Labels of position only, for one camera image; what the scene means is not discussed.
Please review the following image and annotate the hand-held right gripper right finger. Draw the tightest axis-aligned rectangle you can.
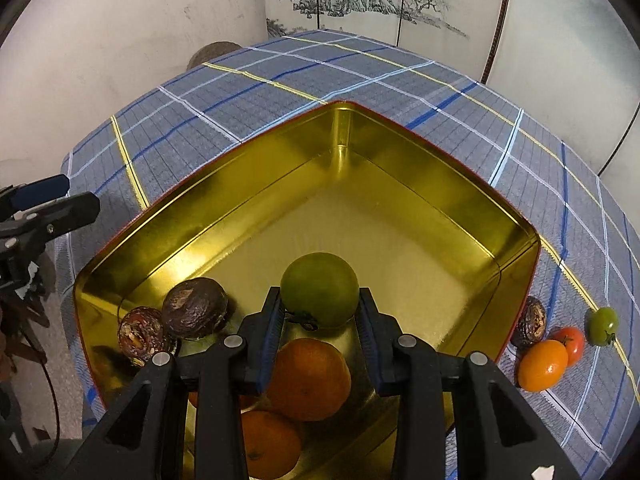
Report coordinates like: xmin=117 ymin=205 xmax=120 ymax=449
xmin=356 ymin=287 xmax=581 ymax=480

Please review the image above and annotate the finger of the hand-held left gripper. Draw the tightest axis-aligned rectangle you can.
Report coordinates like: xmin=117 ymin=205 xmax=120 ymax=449
xmin=0 ymin=191 xmax=101 ymax=247
xmin=0 ymin=174 xmax=70 ymax=213

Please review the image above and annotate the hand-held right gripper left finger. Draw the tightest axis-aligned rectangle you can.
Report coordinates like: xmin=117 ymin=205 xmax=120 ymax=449
xmin=62 ymin=286 xmax=284 ymax=480

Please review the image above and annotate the orange mandarin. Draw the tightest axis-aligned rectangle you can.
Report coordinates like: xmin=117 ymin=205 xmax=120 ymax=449
xmin=266 ymin=338 xmax=352 ymax=422
xmin=241 ymin=410 xmax=303 ymax=480

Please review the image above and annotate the large green tomato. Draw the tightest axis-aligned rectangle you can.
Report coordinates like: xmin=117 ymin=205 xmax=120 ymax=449
xmin=280 ymin=252 xmax=361 ymax=330

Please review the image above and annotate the dark wrinkled passion fruit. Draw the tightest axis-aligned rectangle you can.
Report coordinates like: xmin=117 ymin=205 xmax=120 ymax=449
xmin=117 ymin=307 xmax=173 ymax=367
xmin=161 ymin=277 xmax=230 ymax=339
xmin=511 ymin=296 xmax=548 ymax=350

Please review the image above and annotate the red and gold tin box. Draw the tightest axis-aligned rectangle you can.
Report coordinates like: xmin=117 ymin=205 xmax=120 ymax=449
xmin=73 ymin=101 xmax=542 ymax=480

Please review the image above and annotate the orange tomato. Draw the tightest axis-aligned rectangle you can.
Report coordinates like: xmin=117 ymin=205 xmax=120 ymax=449
xmin=517 ymin=339 xmax=569 ymax=393

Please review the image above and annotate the red tomato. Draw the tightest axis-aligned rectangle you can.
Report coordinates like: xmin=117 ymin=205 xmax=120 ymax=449
xmin=552 ymin=327 xmax=585 ymax=367

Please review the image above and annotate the blue plaid tablecloth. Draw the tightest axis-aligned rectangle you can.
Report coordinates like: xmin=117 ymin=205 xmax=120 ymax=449
xmin=55 ymin=30 xmax=640 ymax=480

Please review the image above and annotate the brown round stool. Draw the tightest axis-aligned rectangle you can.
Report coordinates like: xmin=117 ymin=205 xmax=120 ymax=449
xmin=187 ymin=41 xmax=243 ymax=71

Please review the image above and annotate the small green tomato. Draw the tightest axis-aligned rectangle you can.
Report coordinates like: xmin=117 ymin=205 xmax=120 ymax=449
xmin=586 ymin=306 xmax=620 ymax=347

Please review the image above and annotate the painted landscape folding screen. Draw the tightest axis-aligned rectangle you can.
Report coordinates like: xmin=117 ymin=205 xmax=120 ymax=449
xmin=259 ymin=0 xmax=640 ymax=176

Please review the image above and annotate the black cable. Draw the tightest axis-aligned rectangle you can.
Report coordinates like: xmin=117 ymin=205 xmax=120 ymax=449
xmin=22 ymin=327 xmax=62 ymax=466

